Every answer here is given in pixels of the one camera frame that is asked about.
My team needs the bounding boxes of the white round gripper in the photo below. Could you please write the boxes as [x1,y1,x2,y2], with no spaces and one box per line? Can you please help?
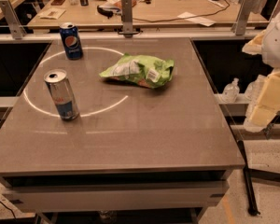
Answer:
[242,11,280,133]

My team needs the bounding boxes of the green rice chip bag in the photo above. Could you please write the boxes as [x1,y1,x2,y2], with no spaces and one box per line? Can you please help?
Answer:
[99,53,175,89]

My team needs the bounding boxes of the clear sanitizer bottle right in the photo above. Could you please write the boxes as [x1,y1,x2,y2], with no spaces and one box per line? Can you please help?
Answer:
[245,75,266,101]

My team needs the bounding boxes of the clear sanitizer bottle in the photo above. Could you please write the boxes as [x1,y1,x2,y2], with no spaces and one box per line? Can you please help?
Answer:
[221,77,240,103]
[245,75,266,101]

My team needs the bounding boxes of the clear sanitizer bottle left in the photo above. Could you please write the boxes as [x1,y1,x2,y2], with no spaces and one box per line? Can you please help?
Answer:
[221,77,240,103]

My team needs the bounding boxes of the white paper sheet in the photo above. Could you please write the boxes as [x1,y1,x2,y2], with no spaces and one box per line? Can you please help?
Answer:
[178,12,215,27]

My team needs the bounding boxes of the black floor pole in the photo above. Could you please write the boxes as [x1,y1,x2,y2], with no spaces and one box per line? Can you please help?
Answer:
[237,140,260,217]

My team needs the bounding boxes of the black sunglasses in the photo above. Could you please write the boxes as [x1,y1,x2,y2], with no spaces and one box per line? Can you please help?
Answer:
[97,6,121,19]

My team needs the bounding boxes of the blue Pepsi can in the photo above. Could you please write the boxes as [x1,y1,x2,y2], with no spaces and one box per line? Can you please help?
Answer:
[60,22,83,60]

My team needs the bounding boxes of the silver blue Red Bull can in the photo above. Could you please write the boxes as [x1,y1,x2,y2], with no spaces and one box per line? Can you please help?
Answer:
[44,69,79,120]

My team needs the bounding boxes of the brown phone on desk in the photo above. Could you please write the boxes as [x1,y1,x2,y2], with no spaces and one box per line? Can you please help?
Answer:
[51,0,65,6]

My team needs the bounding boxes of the white paper card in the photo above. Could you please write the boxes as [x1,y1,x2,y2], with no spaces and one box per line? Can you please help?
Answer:
[39,7,65,20]

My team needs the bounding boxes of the white table drawer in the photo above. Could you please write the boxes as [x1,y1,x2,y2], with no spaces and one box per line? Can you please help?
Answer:
[4,181,229,213]

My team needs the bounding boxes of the grey metal bracket right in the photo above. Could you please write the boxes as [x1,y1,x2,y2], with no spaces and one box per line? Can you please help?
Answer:
[231,0,255,35]

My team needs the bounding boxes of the grey metal bracket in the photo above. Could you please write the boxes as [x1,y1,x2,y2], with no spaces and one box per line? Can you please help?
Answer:
[119,0,136,38]
[0,0,26,39]
[231,0,255,35]

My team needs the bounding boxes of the black cable on desk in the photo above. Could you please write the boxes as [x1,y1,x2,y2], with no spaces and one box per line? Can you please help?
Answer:
[133,0,231,23]

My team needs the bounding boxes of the grey metal bracket middle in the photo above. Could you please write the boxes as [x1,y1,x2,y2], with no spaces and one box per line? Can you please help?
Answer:
[119,0,136,38]

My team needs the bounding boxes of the grey metal bracket left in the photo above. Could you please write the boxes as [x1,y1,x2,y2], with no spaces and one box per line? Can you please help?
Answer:
[0,0,26,39]

